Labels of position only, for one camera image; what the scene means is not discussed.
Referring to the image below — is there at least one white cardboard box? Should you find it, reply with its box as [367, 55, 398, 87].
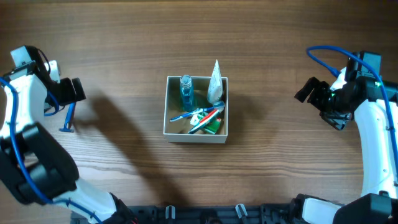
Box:
[163, 76, 229, 144]

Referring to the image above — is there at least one red teal toothpaste tube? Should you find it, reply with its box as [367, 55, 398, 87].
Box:
[188, 109, 221, 134]

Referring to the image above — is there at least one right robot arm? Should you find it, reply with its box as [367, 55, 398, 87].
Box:
[288, 45, 397, 223]

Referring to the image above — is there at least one white lotion tube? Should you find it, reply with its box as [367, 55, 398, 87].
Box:
[207, 60, 223, 104]

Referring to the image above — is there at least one blue disposable razor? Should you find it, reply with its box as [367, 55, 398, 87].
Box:
[59, 103, 76, 133]

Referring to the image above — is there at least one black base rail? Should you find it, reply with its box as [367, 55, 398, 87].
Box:
[129, 204, 305, 224]

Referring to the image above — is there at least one blue mouthwash bottle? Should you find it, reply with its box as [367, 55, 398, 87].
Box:
[180, 75, 195, 112]

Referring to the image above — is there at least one blue white toothbrush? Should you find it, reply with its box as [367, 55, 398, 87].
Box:
[169, 101, 226, 122]

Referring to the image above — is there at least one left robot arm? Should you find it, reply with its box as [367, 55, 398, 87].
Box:
[1, 45, 138, 223]

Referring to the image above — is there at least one green white soap box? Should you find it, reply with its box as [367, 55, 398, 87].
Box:
[190, 112, 222, 134]

